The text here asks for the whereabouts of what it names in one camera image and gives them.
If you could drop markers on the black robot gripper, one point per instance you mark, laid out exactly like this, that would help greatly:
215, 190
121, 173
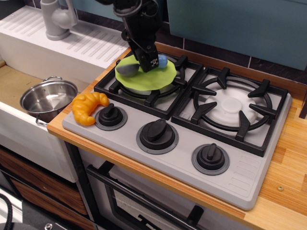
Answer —
142, 20

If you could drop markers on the orange toy croissant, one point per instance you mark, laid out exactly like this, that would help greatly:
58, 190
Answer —
84, 104

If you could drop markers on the green plastic plate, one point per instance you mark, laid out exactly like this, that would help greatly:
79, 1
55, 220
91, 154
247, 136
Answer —
146, 81

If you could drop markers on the small steel pot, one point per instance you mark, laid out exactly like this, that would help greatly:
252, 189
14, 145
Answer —
47, 99

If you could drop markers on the white toy sink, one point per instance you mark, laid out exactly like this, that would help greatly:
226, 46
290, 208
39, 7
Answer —
27, 57

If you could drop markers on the left black burner grate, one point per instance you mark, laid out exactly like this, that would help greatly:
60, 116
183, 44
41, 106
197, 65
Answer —
160, 103

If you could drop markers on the black burner grate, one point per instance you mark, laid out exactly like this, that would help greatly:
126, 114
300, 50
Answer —
160, 103
244, 113

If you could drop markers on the left black stove knob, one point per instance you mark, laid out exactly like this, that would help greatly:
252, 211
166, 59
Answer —
111, 118

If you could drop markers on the black stove knob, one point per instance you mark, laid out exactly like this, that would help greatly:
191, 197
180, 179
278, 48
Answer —
111, 118
210, 159
157, 137

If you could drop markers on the middle black stove knob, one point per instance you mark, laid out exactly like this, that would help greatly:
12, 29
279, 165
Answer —
157, 137

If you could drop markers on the grey toy faucet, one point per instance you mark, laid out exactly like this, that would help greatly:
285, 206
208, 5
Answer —
58, 21

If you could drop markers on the right black burner grate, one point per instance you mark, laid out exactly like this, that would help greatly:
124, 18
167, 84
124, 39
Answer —
244, 113

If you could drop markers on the right black stove knob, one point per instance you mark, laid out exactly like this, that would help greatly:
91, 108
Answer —
210, 159

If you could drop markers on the grey toy stove top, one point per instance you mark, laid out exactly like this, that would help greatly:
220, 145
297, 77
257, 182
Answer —
239, 185

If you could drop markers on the wooden drawer front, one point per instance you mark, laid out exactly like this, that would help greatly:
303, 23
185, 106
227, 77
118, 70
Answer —
44, 189

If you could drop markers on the black oven door handle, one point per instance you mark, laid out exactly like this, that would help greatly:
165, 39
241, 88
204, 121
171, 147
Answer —
140, 199

